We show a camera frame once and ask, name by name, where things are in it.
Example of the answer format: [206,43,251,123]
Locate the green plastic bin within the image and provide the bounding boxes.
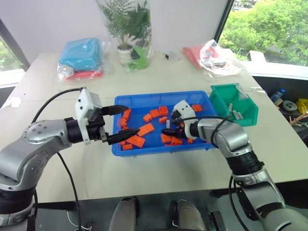
[208,82,259,128]

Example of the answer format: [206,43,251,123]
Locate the blue plastic bin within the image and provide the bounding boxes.
[111,90,218,158]

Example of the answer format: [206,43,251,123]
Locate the wooden sticks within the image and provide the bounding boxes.
[289,112,308,128]

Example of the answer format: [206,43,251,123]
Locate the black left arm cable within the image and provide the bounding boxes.
[30,87,87,231]

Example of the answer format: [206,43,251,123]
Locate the green plastic piece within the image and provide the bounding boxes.
[127,46,150,71]

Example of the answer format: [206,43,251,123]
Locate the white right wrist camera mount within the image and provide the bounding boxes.
[172,100,199,124]

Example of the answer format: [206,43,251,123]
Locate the white paper scrap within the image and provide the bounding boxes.
[1,96,22,109]

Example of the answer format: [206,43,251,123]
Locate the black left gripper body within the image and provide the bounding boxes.
[85,108,109,143]

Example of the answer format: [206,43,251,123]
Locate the crumpled clear plastic bag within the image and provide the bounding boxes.
[199,39,245,78]

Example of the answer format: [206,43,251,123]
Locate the yellow plastic object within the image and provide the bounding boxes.
[295,98,308,114]

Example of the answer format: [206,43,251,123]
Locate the grey tape roll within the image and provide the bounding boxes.
[282,100,297,112]

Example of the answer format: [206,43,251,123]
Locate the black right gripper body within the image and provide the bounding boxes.
[176,121,193,140]

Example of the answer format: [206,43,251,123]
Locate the red bagged package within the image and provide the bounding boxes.
[64,69,104,80]

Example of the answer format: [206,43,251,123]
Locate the plastic water bottle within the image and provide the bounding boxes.
[269,89,286,103]

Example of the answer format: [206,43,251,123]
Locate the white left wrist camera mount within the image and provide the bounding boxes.
[75,88,103,145]

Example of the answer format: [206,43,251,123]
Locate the white plant pot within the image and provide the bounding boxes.
[116,44,134,65]

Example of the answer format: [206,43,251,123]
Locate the red flat package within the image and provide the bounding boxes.
[182,45,210,71]

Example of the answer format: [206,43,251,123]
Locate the cyan bagged package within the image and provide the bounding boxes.
[58,37,102,72]

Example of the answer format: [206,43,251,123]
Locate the white bin label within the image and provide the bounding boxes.
[238,87,250,101]

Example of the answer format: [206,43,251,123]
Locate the dark rounded grey shape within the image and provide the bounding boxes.
[109,196,141,231]
[169,199,207,231]

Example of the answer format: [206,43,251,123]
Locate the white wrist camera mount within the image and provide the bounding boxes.
[75,88,103,145]
[172,100,199,124]

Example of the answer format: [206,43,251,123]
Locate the small clear bag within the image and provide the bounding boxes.
[162,51,181,61]

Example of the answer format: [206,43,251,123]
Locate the white box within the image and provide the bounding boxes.
[248,50,267,62]

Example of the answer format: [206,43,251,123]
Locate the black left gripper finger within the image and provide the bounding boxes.
[106,128,141,146]
[101,104,129,116]

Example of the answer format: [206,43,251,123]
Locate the green potted plant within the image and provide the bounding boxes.
[98,0,152,50]

